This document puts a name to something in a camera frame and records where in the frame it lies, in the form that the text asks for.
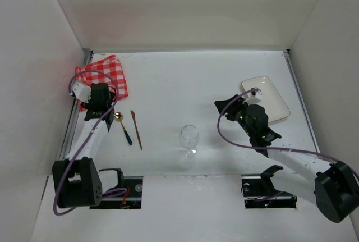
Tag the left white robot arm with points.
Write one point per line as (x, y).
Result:
(77, 181)

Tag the gold spoon teal handle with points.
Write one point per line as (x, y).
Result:
(119, 117)

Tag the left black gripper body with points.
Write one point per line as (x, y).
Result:
(90, 104)

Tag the clear wine glass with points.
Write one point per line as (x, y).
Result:
(189, 139)

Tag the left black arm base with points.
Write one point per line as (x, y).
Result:
(126, 195)

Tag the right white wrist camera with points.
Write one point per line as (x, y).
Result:
(255, 96)

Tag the red white checkered cloth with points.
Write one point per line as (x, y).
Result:
(108, 70)

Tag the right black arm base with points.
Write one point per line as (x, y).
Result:
(259, 193)

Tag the brown wooden knife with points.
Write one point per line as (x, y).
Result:
(136, 129)

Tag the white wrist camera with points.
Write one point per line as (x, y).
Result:
(255, 96)
(81, 91)

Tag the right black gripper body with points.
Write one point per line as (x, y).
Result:
(231, 107)

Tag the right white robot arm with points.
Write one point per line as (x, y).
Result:
(332, 184)

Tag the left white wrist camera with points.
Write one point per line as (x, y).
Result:
(81, 91)

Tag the white rectangular plate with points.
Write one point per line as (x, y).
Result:
(274, 105)

